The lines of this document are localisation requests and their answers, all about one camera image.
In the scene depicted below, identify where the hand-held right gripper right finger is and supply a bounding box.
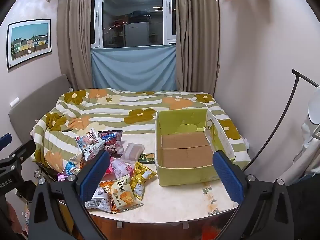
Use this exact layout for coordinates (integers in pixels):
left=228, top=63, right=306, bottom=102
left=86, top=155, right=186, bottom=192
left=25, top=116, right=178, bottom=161
left=212, top=150, right=294, bottom=240

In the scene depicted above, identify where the white cloth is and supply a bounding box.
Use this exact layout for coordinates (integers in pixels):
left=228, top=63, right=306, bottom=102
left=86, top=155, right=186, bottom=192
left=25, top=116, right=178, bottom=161
left=298, top=122, right=320, bottom=176

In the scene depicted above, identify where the white framed window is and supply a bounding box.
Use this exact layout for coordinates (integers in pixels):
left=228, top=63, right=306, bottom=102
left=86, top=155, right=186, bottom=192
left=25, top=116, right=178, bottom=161
left=90, top=0, right=178, bottom=49

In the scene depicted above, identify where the grey padded headboard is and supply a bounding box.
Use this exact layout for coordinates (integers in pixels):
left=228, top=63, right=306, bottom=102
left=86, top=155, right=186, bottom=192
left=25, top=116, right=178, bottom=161
left=8, top=74, right=71, bottom=141

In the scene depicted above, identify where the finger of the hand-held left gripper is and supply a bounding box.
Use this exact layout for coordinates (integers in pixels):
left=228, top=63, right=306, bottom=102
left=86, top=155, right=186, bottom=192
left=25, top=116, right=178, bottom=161
left=0, top=133, right=13, bottom=151
left=7, top=139, right=37, bottom=167

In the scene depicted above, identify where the orange snack packet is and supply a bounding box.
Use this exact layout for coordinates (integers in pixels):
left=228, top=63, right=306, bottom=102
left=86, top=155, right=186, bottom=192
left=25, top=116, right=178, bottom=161
left=98, top=181, right=118, bottom=214

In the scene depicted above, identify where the white black print snack packet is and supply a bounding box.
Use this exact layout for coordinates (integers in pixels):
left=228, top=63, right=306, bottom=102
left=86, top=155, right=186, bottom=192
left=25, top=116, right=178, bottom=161
left=82, top=142, right=106, bottom=161

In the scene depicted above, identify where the translucent grey snack pack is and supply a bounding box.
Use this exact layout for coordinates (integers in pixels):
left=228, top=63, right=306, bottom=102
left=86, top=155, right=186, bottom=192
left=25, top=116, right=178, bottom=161
left=120, top=143, right=145, bottom=163

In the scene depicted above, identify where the green cardboard box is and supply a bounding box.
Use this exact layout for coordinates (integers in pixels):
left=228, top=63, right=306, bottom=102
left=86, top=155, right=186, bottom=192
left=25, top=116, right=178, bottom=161
left=154, top=108, right=236, bottom=187

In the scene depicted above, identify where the floral striped blanket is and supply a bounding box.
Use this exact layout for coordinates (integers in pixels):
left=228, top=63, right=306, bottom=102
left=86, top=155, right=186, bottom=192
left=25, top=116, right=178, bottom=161
left=31, top=87, right=251, bottom=176

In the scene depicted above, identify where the gold checkered snack packet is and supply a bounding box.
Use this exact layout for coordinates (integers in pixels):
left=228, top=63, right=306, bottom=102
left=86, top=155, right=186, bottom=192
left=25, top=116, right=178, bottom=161
left=130, top=162, right=158, bottom=201

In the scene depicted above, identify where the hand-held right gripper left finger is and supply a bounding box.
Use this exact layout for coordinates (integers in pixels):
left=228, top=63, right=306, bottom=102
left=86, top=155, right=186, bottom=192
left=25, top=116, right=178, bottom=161
left=27, top=150, right=111, bottom=240

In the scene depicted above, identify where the dark green snack packet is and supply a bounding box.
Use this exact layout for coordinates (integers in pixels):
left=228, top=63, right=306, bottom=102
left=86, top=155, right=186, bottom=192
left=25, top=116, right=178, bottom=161
left=138, top=153, right=156, bottom=165

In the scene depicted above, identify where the beige curtain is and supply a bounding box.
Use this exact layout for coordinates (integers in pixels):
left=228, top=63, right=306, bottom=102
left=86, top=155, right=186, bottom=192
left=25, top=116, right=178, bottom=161
left=57, top=0, right=97, bottom=91
left=173, top=0, right=221, bottom=97

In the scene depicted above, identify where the cream snack packet bread picture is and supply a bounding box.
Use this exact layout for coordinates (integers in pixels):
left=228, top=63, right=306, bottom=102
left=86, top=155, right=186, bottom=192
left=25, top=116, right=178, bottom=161
left=110, top=178, right=144, bottom=213

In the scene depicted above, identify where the white round lamp head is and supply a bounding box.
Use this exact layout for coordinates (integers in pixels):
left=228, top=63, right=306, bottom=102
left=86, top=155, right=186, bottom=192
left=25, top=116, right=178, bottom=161
left=307, top=86, right=320, bottom=126

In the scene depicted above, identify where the black curved lamp stand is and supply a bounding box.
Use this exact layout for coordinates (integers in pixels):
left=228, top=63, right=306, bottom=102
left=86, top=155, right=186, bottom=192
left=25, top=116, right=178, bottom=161
left=243, top=68, right=320, bottom=172

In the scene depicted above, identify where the light blue cloth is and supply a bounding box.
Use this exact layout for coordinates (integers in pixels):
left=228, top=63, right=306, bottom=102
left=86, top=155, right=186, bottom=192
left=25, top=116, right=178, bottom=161
left=90, top=43, right=178, bottom=92

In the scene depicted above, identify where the dark purple snack packet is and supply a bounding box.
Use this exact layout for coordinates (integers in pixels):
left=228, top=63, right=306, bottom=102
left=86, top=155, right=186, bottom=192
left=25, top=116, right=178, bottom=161
left=97, top=130, right=125, bottom=158

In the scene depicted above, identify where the white grey snack packet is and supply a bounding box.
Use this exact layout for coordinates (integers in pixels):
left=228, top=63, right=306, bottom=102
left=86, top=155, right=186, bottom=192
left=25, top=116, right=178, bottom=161
left=84, top=197, right=112, bottom=212

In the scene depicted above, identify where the framed wall poster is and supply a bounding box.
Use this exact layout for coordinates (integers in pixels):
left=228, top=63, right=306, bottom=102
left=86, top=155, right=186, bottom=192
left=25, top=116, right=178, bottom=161
left=6, top=19, right=52, bottom=71

